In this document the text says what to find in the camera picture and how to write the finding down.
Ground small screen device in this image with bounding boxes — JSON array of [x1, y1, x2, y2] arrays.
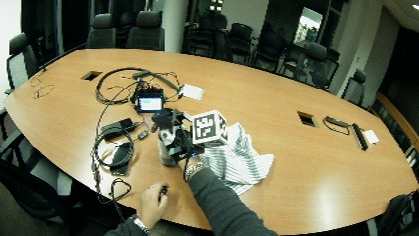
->
[[132, 88, 168, 114]]

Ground wooden shelf cabinet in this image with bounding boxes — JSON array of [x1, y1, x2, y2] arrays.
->
[[370, 92, 419, 180]]

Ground striped white cloth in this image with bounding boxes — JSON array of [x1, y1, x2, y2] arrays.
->
[[198, 122, 277, 197]]

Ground black device with cable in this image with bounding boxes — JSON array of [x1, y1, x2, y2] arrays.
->
[[321, 115, 353, 136]]

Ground black office chair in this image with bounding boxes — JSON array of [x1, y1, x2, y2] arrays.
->
[[341, 68, 370, 106], [182, 12, 233, 62], [282, 41, 342, 90], [251, 29, 291, 74], [376, 192, 419, 236], [85, 12, 118, 50], [229, 22, 255, 65], [4, 32, 43, 96], [125, 10, 166, 52], [0, 130, 76, 232]]

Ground long black remote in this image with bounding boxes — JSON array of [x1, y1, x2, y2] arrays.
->
[[351, 122, 371, 152]]

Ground silver wristwatch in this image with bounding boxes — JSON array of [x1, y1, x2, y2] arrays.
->
[[129, 213, 152, 235]]

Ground white flat box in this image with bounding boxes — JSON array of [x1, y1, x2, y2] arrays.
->
[[178, 83, 206, 102]]

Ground coiled black cable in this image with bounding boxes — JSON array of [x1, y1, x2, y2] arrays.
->
[[90, 130, 134, 172]]

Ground black power adapter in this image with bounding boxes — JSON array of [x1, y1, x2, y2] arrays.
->
[[100, 117, 137, 134]]

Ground white marker cube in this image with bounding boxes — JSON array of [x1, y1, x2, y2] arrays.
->
[[190, 109, 230, 148]]

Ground thick black cable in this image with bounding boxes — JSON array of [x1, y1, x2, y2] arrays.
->
[[94, 66, 184, 106]]

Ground metal wrist bracelet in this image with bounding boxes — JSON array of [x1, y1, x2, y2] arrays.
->
[[182, 161, 206, 182]]

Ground grey bottle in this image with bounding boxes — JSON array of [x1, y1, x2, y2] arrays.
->
[[157, 130, 181, 167]]

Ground thin wire loops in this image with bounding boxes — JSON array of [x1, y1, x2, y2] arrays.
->
[[31, 74, 57, 100]]

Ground thin black cable loop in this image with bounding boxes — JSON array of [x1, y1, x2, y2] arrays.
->
[[108, 177, 132, 202]]

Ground black phone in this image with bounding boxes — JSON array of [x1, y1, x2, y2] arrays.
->
[[109, 141, 134, 177]]

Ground small white box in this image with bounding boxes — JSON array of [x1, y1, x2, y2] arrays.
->
[[363, 129, 380, 146]]

